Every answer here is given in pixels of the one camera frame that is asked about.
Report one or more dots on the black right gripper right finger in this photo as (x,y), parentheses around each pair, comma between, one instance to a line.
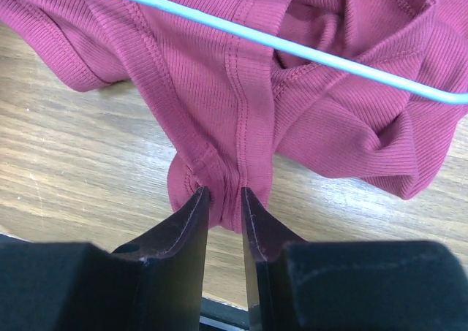
(295,284)

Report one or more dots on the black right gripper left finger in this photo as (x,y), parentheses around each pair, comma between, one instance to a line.
(153,282)

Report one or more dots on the maroon tank top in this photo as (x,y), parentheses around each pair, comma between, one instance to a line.
(228,104)

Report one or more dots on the light blue wire hanger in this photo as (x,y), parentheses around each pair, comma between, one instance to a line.
(308,53)

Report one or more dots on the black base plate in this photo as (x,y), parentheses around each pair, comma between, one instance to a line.
(218,316)

